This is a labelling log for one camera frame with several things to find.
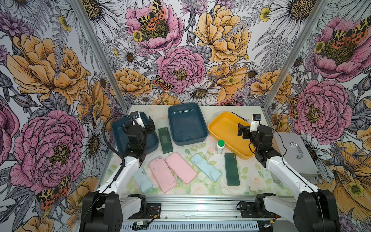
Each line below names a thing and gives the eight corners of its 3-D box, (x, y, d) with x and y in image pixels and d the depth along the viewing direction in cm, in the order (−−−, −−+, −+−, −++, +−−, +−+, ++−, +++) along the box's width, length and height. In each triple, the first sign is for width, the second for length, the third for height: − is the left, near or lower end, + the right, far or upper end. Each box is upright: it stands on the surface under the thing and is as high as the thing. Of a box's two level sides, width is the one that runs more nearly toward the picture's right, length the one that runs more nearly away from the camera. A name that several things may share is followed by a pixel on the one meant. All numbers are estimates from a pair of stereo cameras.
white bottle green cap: (215, 154, 97) (217, 147, 90) (214, 146, 101) (216, 139, 94) (223, 154, 97) (225, 147, 90) (221, 146, 101) (224, 139, 94)
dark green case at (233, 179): (227, 185, 84) (228, 184, 82) (224, 154, 97) (225, 152, 95) (239, 186, 84) (240, 185, 82) (234, 155, 97) (235, 153, 95)
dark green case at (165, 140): (163, 153, 97) (162, 152, 95) (158, 130, 109) (158, 128, 107) (173, 151, 98) (173, 149, 96) (168, 128, 110) (167, 126, 108)
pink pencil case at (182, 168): (186, 186, 84) (186, 184, 82) (163, 158, 94) (163, 157, 93) (197, 175, 88) (198, 173, 86) (174, 150, 98) (174, 148, 97)
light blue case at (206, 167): (188, 161, 94) (188, 159, 92) (195, 154, 97) (195, 152, 95) (215, 183, 85) (216, 182, 83) (222, 175, 88) (222, 173, 86)
